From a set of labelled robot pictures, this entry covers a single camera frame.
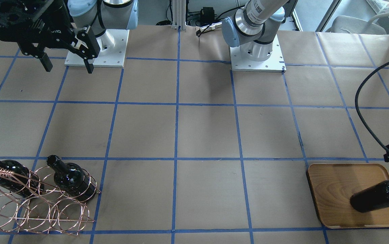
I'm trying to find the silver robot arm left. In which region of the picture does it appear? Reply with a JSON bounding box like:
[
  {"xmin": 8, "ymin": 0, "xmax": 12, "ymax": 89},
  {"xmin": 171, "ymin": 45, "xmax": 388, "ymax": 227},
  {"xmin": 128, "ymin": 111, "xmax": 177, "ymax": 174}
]
[{"xmin": 221, "ymin": 0, "xmax": 389, "ymax": 162}]

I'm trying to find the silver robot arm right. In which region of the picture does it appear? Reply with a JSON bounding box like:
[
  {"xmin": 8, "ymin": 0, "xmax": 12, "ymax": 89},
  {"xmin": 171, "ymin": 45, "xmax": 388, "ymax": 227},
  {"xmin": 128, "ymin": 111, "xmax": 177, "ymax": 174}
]
[{"xmin": 0, "ymin": 0, "xmax": 138, "ymax": 74}]

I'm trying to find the aluminium frame post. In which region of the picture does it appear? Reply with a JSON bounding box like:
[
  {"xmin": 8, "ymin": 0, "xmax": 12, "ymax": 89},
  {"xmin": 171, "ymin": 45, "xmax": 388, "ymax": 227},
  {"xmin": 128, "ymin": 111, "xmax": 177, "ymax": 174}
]
[{"xmin": 171, "ymin": 0, "xmax": 188, "ymax": 32}]

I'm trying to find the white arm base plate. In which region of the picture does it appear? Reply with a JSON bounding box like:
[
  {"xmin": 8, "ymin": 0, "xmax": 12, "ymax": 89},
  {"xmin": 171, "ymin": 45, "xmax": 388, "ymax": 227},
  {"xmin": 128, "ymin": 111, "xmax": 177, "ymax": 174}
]
[
  {"xmin": 65, "ymin": 26, "xmax": 130, "ymax": 68},
  {"xmin": 230, "ymin": 35, "xmax": 287, "ymax": 73}
]

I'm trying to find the dark wine bottle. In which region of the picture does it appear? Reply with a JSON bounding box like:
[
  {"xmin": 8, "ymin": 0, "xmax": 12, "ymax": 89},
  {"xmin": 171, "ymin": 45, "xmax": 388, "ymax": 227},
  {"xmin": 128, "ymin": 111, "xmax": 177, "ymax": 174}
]
[
  {"xmin": 46, "ymin": 155, "xmax": 96, "ymax": 202},
  {"xmin": 350, "ymin": 180, "xmax": 389, "ymax": 213},
  {"xmin": 0, "ymin": 160, "xmax": 45, "ymax": 198}
]

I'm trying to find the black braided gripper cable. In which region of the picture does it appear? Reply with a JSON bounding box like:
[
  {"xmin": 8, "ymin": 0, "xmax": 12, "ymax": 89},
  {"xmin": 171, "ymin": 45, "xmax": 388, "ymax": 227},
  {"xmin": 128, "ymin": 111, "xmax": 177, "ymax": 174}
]
[{"xmin": 354, "ymin": 53, "xmax": 389, "ymax": 166}]

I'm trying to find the copper wire bottle basket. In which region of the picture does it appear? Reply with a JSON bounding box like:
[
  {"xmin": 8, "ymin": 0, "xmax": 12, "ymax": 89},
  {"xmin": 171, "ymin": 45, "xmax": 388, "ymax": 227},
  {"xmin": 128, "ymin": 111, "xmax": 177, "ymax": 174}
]
[{"xmin": 0, "ymin": 166, "xmax": 94, "ymax": 235}]

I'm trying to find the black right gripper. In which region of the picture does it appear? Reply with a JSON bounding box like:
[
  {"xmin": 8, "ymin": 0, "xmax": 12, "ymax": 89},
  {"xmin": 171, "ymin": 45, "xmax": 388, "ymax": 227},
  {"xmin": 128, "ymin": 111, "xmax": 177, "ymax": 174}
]
[{"xmin": 0, "ymin": 0, "xmax": 95, "ymax": 74}]

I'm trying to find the wooden tray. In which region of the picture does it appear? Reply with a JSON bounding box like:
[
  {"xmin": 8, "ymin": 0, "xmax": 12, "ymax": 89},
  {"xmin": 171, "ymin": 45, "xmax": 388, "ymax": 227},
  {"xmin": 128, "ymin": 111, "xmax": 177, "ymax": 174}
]
[{"xmin": 307, "ymin": 163, "xmax": 389, "ymax": 229}]

